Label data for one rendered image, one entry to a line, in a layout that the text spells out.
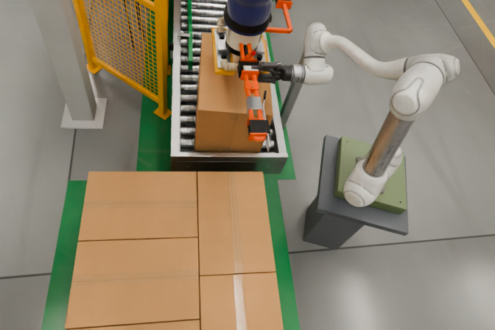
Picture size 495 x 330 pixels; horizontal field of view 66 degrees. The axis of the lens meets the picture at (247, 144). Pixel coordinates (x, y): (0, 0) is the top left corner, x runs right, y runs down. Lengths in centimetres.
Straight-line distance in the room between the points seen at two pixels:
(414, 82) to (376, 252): 176
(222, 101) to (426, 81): 103
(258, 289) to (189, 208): 56
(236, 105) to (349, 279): 146
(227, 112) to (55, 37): 115
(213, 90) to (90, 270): 109
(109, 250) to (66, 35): 127
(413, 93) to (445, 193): 218
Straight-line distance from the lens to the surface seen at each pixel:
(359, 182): 182
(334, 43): 184
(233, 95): 207
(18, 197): 295
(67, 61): 270
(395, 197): 219
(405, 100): 142
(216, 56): 202
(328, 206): 207
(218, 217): 212
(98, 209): 217
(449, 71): 158
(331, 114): 347
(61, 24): 250
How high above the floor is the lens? 250
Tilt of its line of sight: 55 degrees down
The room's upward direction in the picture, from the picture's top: 17 degrees clockwise
